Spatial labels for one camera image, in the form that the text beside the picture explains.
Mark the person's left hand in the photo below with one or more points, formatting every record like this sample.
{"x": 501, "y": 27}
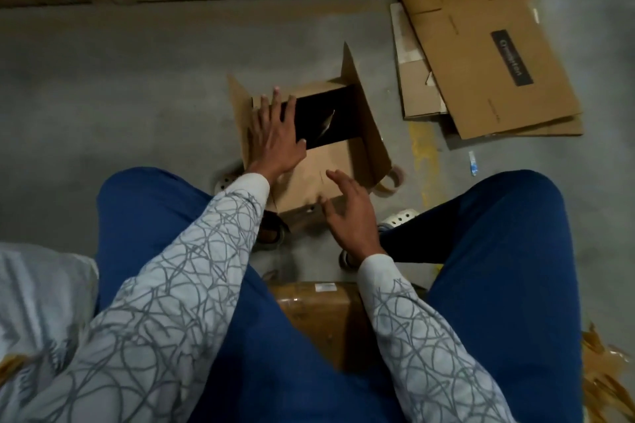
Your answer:
{"x": 273, "y": 140}

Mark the person's right hand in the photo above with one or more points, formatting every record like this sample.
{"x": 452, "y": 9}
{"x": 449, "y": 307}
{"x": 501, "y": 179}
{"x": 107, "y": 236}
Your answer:
{"x": 352, "y": 224}

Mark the small brown cardboard box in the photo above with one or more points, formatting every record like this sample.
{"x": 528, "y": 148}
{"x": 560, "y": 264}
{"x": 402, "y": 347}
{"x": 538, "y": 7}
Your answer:
{"x": 317, "y": 165}

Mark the brown packing tape roll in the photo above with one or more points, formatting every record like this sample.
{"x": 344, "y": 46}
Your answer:
{"x": 396, "y": 180}

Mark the person's left forearm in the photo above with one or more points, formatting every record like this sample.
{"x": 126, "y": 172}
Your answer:
{"x": 169, "y": 319}

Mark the person's right forearm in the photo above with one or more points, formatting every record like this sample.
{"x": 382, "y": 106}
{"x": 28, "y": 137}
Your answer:
{"x": 427, "y": 348}

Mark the person's right white clog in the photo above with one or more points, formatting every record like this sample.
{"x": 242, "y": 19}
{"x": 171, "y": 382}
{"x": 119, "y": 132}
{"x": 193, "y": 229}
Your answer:
{"x": 400, "y": 218}

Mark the person's white clog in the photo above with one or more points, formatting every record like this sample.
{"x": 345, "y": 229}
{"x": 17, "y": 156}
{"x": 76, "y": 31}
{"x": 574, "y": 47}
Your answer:
{"x": 273, "y": 229}
{"x": 400, "y": 218}

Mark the person's left white clog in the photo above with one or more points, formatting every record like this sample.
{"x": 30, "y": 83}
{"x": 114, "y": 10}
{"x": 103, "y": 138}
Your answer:
{"x": 273, "y": 229}

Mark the small cardboard box being taped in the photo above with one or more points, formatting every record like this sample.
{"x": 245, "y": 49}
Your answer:
{"x": 417, "y": 86}

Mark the person's blue trousers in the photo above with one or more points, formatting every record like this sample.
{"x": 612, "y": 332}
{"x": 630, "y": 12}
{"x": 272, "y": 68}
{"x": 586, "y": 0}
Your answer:
{"x": 506, "y": 289}

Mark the large flat black-label cardboard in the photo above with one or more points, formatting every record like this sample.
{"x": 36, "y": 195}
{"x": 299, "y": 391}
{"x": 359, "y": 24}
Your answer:
{"x": 476, "y": 61}

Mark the flat brown cardboard sheet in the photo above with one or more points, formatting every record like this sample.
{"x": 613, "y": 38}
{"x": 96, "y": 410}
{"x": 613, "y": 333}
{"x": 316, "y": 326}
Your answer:
{"x": 561, "y": 127}

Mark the crumpled brown tape scraps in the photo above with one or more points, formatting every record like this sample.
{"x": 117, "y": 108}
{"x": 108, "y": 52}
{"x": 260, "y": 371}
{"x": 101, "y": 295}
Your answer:
{"x": 607, "y": 378}

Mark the brown plastic-wrapped stool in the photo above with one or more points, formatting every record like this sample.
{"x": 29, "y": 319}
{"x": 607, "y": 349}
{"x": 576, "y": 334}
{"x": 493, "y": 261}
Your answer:
{"x": 327, "y": 324}

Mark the white woven sack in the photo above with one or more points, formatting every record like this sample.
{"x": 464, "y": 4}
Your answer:
{"x": 40, "y": 319}

